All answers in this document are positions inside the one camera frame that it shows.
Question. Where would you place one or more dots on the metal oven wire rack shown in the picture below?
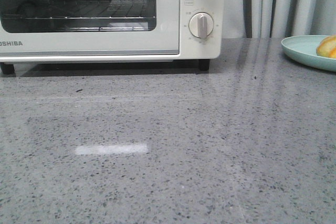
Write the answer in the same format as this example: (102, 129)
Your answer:
(82, 9)

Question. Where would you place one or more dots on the glass oven door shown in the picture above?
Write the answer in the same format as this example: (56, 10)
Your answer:
(72, 38)

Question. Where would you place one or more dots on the light green plate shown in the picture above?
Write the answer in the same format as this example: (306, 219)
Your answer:
(302, 49)

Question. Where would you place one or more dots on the white toaster oven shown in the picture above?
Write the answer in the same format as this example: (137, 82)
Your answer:
(190, 47)

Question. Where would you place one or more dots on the lower beige oven knob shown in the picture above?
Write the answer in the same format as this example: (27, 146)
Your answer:
(201, 25)

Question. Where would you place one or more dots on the striped croissant bread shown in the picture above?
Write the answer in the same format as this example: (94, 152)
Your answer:
(327, 47)

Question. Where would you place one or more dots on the grey curtain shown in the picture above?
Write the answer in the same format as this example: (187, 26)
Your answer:
(278, 18)

